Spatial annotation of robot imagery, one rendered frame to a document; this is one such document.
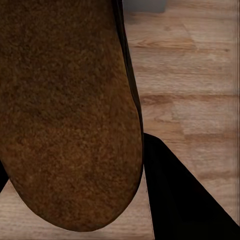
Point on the sandal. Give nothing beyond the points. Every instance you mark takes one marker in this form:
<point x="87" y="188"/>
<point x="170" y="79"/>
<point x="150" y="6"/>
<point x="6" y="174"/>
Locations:
<point x="71" y="125"/>

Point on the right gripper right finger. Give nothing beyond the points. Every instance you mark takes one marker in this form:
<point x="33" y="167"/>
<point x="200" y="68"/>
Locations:
<point x="181" y="208"/>

